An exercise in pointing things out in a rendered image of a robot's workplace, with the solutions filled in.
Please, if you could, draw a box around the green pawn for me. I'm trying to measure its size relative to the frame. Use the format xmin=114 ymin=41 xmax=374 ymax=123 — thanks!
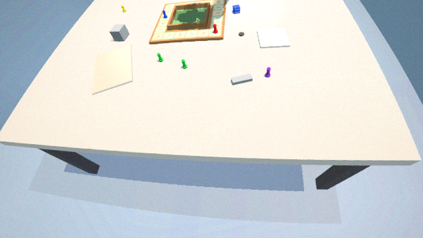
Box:
xmin=157 ymin=53 xmax=164 ymax=62
xmin=181 ymin=59 xmax=188 ymax=69

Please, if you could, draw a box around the grey cube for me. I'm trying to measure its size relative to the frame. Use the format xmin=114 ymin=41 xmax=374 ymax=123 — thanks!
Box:
xmin=109 ymin=24 xmax=130 ymax=42

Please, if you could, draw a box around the grey rectangular block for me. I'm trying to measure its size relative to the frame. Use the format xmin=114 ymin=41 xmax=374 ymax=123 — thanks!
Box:
xmin=231 ymin=73 xmax=252 ymax=85

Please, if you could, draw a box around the blue die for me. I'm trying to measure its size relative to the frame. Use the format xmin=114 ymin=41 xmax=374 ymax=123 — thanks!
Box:
xmin=233 ymin=5 xmax=241 ymax=15

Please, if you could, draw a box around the purple pawn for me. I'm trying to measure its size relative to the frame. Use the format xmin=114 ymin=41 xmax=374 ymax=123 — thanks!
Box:
xmin=265 ymin=67 xmax=271 ymax=77

